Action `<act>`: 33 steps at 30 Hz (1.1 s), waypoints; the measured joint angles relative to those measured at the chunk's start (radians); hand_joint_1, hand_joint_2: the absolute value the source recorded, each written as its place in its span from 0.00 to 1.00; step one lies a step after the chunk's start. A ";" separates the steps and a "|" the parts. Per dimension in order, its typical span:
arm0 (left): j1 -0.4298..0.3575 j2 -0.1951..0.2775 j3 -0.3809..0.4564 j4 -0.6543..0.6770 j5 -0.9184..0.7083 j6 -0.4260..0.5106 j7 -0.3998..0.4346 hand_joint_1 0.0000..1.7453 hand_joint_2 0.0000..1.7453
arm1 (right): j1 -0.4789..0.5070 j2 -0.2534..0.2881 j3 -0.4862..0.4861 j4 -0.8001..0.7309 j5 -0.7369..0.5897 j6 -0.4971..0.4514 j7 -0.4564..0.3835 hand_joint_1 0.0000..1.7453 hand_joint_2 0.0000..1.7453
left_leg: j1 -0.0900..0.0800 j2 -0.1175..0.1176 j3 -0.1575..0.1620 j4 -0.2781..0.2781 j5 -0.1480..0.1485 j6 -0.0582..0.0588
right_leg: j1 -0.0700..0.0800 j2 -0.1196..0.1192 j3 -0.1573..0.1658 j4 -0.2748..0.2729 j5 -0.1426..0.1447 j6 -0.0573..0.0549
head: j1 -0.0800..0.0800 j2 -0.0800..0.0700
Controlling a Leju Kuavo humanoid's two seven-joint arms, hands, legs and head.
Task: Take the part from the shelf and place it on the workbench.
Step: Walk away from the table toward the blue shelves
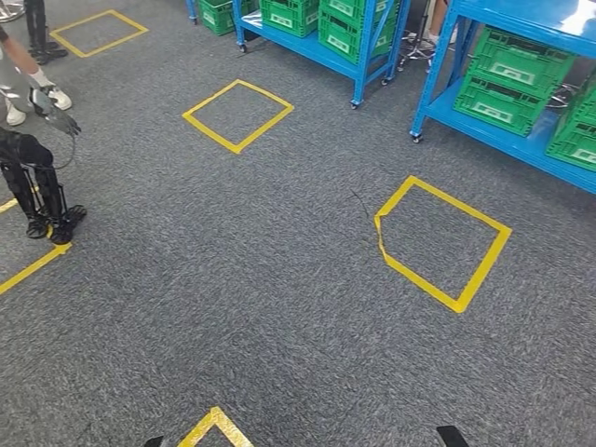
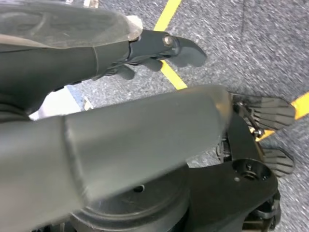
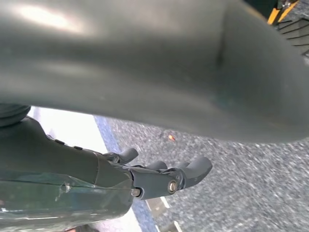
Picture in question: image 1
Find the grey black humanoid robot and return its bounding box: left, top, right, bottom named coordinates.
left=0, top=43, right=88, bottom=246

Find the yellow floor tape square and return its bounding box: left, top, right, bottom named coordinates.
left=177, top=405, right=255, bottom=447
left=181, top=78, right=296, bottom=156
left=49, top=8, right=149, bottom=60
left=0, top=184, right=74, bottom=297

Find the black robot right foot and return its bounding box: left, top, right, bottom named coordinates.
left=436, top=425, right=471, bottom=447

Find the thin black floor cable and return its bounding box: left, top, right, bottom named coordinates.
left=349, top=187, right=372, bottom=221

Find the chrome ring stool base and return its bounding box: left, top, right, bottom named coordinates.
left=0, top=0, right=26, bottom=24

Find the person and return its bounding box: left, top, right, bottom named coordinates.
left=0, top=24, right=74, bottom=129
left=24, top=0, right=69, bottom=67
left=425, top=0, right=460, bottom=48

